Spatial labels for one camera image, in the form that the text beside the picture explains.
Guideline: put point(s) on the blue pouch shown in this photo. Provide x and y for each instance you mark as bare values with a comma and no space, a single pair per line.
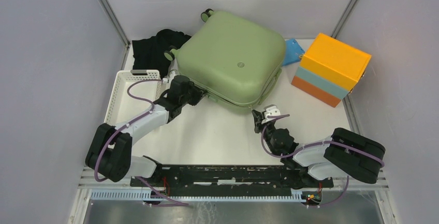
293,52

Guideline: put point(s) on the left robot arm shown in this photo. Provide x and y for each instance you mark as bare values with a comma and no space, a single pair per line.
110,153

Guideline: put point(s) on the orange blue stacked box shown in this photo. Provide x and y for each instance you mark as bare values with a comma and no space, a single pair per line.
330,69

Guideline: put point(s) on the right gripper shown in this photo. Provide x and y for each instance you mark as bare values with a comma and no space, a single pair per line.
259,117

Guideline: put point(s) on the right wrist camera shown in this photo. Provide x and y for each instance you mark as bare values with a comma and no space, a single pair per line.
272,109

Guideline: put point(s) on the white plastic basket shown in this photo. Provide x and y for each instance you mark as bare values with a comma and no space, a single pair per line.
129,89

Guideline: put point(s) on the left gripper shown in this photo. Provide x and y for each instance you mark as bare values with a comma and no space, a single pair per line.
198,93

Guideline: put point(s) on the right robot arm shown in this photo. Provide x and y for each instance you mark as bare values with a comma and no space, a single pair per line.
342,154

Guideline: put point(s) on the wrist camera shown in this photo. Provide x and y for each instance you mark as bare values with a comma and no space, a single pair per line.
272,109
168,79

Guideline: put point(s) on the green hard-shell suitcase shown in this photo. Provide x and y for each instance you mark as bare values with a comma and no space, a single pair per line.
237,61

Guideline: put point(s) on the black cloth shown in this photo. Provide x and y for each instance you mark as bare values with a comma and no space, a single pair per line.
149,53

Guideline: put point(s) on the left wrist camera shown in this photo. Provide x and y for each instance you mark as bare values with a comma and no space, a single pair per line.
168,79

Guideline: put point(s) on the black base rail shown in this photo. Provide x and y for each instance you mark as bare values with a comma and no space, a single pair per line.
232,183

